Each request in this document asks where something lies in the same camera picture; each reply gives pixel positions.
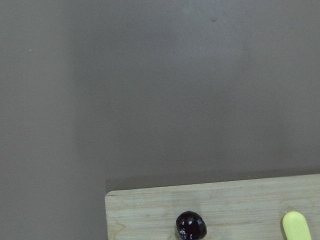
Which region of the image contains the dark red cherry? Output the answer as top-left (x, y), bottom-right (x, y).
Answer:
top-left (176, 211), bottom-right (207, 240)

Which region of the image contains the bamboo cutting board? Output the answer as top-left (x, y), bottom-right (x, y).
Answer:
top-left (105, 174), bottom-right (320, 240)

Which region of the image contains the yellow plastic knife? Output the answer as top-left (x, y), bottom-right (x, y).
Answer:
top-left (282, 211), bottom-right (312, 240)

